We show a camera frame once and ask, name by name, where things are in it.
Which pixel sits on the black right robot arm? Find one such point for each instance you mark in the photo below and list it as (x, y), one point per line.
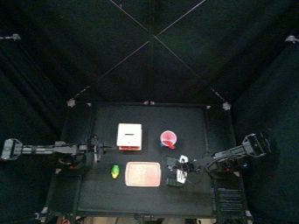
(238, 151)

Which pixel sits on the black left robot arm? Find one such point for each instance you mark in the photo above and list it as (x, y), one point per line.
(43, 149)

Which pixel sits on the yellow green toy corn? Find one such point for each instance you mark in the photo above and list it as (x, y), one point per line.
(115, 171)

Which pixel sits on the white toy box red base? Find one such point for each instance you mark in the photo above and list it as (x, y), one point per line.
(129, 135)

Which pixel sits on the small blue toy piece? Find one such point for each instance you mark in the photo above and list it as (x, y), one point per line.
(163, 144)

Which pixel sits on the red plastic cup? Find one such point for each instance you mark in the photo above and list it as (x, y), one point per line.
(169, 138)

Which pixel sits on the pink square cutting board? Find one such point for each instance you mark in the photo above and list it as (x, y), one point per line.
(143, 174)

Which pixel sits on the white text label sticker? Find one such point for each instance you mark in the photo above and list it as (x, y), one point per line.
(227, 200)

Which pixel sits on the grey frame corner bracket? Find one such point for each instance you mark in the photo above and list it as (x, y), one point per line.
(71, 102)
(226, 106)

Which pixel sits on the grey frame middle bracket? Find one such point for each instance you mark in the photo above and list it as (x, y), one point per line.
(149, 102)

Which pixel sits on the grey frame foot clamp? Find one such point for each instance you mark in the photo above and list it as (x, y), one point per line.
(41, 215)

